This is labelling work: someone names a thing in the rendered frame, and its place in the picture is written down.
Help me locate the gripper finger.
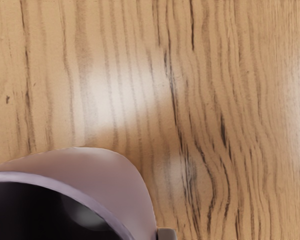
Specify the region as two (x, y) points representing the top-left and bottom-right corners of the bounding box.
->
(156, 227), (179, 240)

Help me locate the pale purple cup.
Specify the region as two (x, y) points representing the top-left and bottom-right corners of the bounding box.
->
(0, 146), (158, 240)

